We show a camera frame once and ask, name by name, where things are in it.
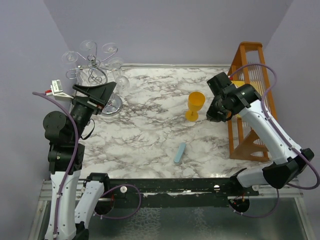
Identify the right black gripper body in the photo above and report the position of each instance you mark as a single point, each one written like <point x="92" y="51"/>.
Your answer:
<point x="217" y="110"/>

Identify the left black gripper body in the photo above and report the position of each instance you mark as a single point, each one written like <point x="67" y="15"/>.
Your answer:
<point x="83" y="109"/>

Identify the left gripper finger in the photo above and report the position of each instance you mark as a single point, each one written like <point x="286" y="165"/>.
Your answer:
<point x="100" y="95"/>
<point x="82" y="91"/>

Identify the clear wine glass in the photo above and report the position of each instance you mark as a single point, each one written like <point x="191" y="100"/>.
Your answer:
<point x="70" y="57"/>
<point x="109" y="48"/>
<point x="88" y="45"/>
<point x="122" y="82"/>

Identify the yellow plastic wine glass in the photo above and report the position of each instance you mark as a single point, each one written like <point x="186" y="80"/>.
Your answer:
<point x="195" y="103"/>

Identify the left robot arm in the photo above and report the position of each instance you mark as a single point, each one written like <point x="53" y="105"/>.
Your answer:
<point x="69" y="219"/>

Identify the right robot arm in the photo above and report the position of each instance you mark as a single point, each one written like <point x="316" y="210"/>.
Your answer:
<point x="287" y="160"/>

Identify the chrome wine glass rack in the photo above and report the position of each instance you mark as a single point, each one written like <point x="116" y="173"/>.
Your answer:
<point x="93" y="72"/>

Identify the yellow card in rack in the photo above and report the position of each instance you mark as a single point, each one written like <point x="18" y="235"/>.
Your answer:
<point x="238" y="83"/>

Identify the wooden dish rack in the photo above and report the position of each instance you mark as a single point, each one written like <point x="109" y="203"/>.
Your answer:
<point x="244" y="143"/>

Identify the light blue eraser bar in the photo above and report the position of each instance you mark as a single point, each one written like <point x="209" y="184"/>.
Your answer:
<point x="179" y="154"/>

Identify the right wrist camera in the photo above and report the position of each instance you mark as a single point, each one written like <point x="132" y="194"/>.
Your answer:
<point x="220" y="82"/>

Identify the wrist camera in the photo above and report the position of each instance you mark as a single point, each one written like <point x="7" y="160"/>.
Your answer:
<point x="56" y="90"/>
<point x="220" y="82"/>

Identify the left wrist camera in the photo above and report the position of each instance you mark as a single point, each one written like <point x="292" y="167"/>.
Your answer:
<point x="56" y="90"/>

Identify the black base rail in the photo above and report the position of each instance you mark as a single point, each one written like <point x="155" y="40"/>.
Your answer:
<point x="173" y="192"/>

